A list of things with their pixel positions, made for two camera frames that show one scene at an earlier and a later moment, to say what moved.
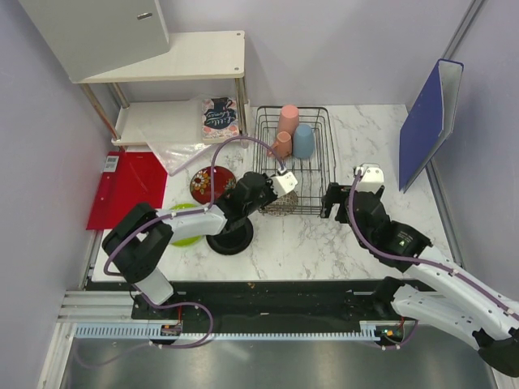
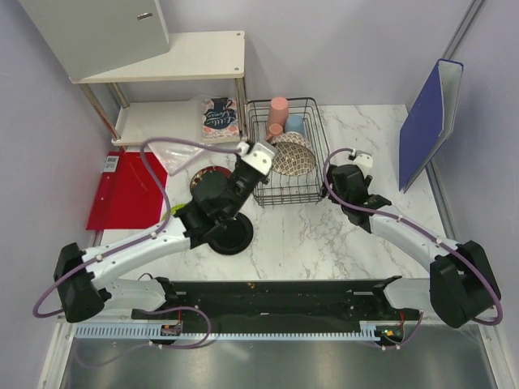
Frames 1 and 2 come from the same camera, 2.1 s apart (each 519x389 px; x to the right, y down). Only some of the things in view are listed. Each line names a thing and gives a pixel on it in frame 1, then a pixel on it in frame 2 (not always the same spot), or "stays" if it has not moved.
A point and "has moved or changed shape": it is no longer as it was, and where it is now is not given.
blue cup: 303,142 → 295,123
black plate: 233,241 stays
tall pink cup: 289,118 → 278,113
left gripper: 269,185 → 266,180
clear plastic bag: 174,155 stays
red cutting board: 129,178 stays
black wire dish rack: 310,173 has moved or changed shape
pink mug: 282,147 → 275,130
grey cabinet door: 91,37 stays
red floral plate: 200,185 stays
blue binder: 428,121 stays
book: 220,121 stays
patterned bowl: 283,205 → 293,154
